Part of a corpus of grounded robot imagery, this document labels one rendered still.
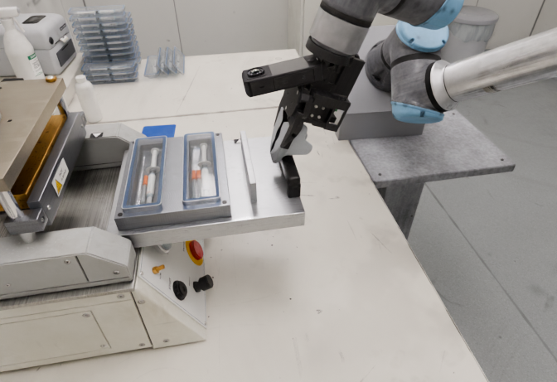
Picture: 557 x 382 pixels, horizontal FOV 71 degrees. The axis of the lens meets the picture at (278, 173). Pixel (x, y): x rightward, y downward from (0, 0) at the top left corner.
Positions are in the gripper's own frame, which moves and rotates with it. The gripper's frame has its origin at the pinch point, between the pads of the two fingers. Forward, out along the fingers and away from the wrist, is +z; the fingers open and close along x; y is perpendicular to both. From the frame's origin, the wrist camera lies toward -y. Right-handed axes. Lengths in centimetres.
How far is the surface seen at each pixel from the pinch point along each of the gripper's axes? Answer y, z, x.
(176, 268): -11.5, 21.6, -7.9
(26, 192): -33.4, 6.4, -10.0
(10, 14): -64, 21, 83
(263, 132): 13, 22, 46
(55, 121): -34.3, 6.7, 8.0
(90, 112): -37, 36, 61
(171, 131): -13, 32, 52
